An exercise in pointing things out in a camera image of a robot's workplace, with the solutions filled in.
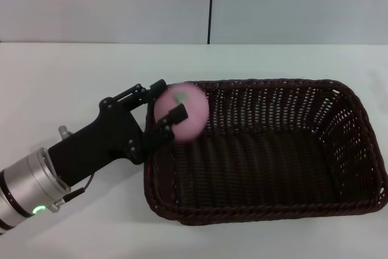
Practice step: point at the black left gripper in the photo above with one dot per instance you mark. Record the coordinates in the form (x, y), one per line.
(103, 143)

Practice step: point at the pink peach toy ball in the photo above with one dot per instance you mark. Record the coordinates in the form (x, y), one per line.
(191, 104)

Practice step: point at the dark brown wicker basket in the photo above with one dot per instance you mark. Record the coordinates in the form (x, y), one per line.
(266, 162)

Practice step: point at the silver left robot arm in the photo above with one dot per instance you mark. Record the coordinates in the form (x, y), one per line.
(27, 186)

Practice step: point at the black vertical wall strip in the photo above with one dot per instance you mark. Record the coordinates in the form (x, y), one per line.
(211, 4)

